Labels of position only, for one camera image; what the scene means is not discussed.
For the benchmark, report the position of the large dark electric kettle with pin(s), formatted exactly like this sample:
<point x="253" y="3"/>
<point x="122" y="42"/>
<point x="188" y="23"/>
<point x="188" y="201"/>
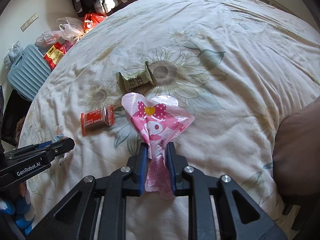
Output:
<point x="297" y="150"/>

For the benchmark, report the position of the clear pink plastic bag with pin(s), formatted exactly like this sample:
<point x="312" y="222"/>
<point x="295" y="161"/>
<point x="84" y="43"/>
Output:
<point x="47" y="38"/>

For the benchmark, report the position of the wall socket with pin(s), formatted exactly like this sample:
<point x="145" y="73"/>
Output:
<point x="29" y="23"/>

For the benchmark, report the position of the person's left hand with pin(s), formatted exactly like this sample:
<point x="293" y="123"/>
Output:
<point x="25" y="192"/>

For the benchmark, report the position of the small clear snack packet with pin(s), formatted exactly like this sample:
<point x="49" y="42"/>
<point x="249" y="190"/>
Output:
<point x="58" y="137"/>

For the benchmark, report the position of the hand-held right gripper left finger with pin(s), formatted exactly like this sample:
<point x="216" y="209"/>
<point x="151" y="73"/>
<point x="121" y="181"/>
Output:
<point x="143" y="160"/>

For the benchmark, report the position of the red plastic bag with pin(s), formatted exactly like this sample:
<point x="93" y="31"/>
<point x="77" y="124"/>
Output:
<point x="93" y="21"/>

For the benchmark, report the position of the white plastic bag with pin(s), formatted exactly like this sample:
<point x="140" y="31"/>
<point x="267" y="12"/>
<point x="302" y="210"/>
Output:
<point x="71" y="28"/>

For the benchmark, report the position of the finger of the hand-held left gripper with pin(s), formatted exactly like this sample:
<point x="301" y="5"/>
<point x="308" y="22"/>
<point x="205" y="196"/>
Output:
<point x="46" y="143"/>
<point x="62" y="146"/>

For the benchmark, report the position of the grey plastic bag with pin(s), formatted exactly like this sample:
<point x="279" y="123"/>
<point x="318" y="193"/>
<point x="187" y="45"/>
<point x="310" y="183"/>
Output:
<point x="12" y="53"/>

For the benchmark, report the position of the light blue ribbed suitcase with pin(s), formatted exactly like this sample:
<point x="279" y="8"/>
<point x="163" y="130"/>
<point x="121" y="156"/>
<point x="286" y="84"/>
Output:
<point x="27" y="75"/>

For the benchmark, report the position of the orange brown snack bar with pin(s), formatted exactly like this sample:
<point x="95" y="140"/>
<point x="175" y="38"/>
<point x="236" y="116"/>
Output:
<point x="96" y="120"/>

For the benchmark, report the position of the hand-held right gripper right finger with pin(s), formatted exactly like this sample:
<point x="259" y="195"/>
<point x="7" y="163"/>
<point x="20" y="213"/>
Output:
<point x="171" y="160"/>

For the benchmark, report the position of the pink heart snack packet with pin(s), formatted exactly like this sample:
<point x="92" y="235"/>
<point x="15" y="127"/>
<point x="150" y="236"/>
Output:
<point x="155" y="120"/>

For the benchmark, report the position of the olive green snack packet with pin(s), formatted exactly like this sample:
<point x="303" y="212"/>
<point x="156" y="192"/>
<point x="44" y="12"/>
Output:
<point x="136" y="78"/>

